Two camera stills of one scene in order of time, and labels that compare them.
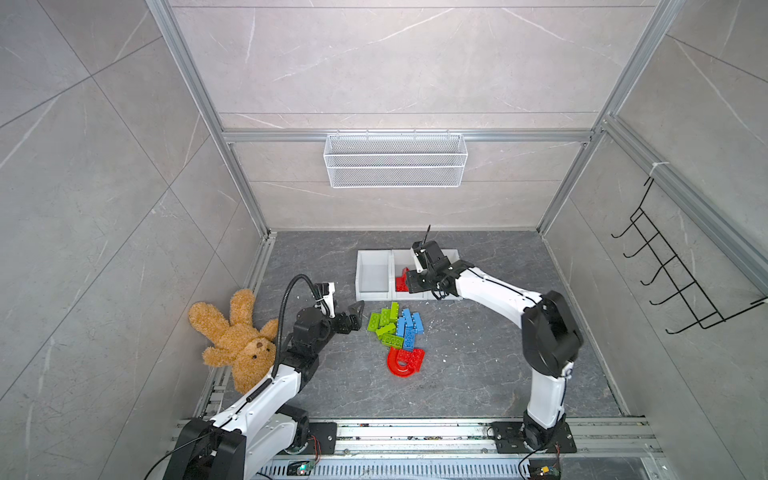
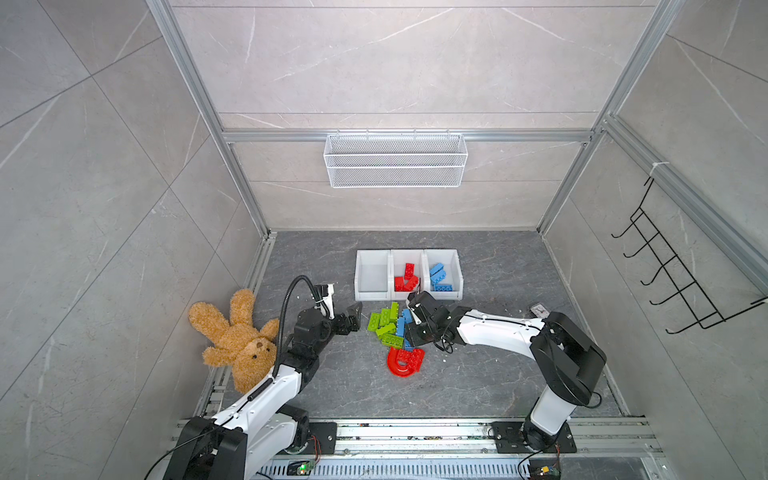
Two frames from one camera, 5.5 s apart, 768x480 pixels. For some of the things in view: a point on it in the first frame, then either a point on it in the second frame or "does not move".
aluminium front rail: [408, 437] does not move
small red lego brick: [401, 283] does not move
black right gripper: [412, 282] to [411, 336]
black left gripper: [354, 320] does not move
